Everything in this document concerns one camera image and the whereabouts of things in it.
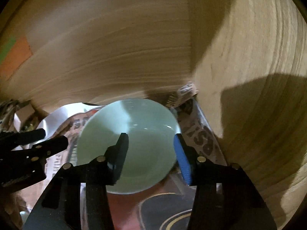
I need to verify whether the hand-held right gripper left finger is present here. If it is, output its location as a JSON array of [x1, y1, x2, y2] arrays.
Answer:
[[24, 132, 130, 230]]

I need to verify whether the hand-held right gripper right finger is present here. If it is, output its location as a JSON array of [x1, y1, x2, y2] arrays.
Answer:
[[173, 133, 276, 230]]

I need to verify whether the printed tablecloth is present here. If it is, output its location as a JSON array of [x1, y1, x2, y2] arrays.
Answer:
[[45, 81, 228, 230]]

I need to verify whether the white paper sheet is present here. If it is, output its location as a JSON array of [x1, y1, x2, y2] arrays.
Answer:
[[36, 103, 106, 149]]

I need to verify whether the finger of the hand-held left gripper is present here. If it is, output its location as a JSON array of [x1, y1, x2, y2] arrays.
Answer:
[[11, 135, 69, 163], [0, 128, 46, 147]]

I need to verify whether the mint green bowl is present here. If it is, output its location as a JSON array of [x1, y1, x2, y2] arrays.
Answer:
[[77, 98, 183, 194]]

